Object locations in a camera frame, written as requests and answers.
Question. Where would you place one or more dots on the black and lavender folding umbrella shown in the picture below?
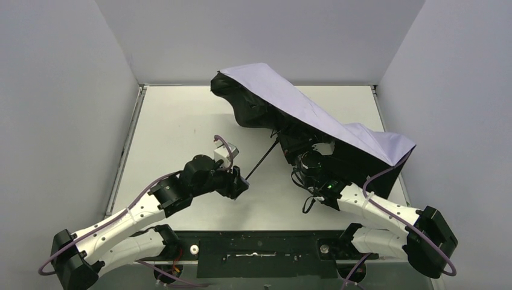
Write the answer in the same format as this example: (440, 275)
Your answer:
(261, 98)

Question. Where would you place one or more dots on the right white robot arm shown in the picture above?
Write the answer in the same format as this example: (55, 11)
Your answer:
(422, 237)

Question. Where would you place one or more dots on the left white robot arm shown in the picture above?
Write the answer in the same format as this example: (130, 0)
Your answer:
(80, 258)

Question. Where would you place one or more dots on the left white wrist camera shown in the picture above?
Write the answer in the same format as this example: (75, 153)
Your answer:
(224, 157)

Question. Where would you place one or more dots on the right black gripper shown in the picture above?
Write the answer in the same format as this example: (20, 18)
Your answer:
(299, 145)

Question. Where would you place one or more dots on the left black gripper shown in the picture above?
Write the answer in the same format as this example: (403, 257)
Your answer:
(238, 185)

